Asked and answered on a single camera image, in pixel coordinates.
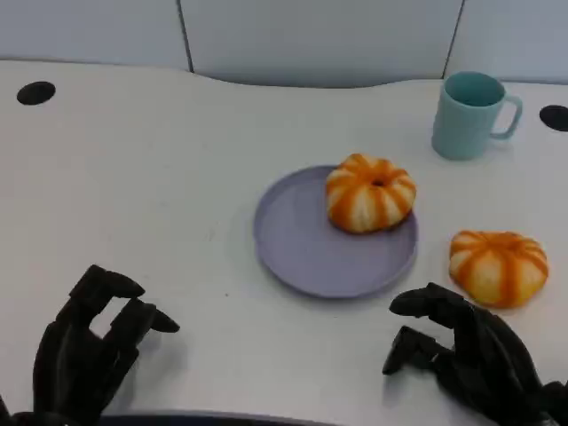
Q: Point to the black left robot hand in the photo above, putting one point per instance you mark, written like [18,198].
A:
[71,364]

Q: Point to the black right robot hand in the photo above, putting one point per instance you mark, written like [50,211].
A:
[488,359]

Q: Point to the orange white toy bread roll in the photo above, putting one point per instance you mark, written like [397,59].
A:
[497,268]
[368,199]

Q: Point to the lilac plate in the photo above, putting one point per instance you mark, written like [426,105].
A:
[302,248]

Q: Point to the pale green mug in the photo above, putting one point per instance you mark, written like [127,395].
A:
[461,128]

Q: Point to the grey partition panel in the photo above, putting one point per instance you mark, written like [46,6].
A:
[319,40]
[89,29]
[515,35]

